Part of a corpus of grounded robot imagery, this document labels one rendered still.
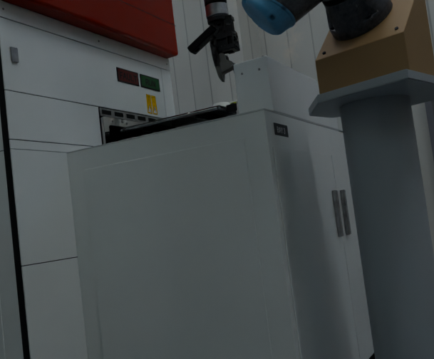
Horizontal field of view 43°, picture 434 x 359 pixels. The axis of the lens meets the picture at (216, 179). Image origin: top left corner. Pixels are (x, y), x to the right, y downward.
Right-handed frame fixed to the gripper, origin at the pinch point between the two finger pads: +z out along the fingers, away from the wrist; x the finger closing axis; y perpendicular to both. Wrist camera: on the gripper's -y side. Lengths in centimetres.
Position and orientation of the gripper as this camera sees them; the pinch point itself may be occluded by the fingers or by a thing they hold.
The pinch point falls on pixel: (220, 78)
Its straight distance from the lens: 189.6
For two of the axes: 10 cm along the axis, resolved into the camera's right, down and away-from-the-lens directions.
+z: 1.5, 9.9, -0.4
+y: 9.4, -1.5, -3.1
